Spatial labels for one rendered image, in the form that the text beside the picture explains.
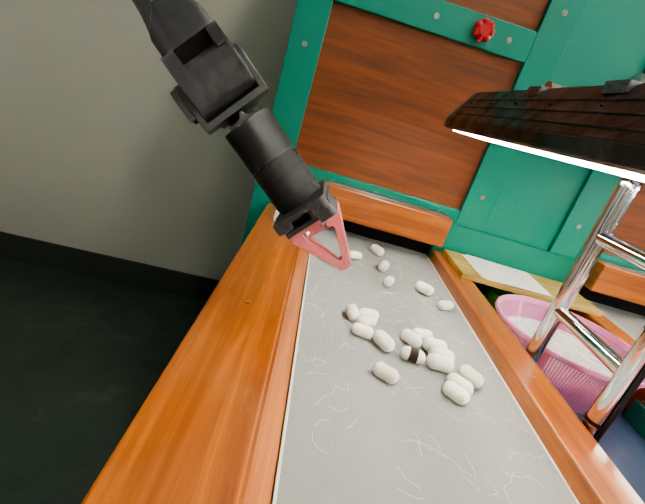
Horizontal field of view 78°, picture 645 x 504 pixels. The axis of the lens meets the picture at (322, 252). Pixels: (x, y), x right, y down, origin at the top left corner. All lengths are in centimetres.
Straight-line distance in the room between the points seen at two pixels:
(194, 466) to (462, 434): 29
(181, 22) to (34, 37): 152
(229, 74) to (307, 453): 37
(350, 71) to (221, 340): 67
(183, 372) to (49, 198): 170
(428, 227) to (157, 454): 75
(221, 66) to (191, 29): 5
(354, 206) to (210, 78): 54
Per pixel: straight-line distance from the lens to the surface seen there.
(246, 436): 36
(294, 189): 43
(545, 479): 52
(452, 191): 101
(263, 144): 43
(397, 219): 92
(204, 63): 45
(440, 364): 56
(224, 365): 41
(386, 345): 55
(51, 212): 207
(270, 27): 172
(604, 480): 53
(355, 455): 41
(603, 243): 65
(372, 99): 95
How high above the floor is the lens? 103
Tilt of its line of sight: 20 degrees down
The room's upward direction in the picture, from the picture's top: 17 degrees clockwise
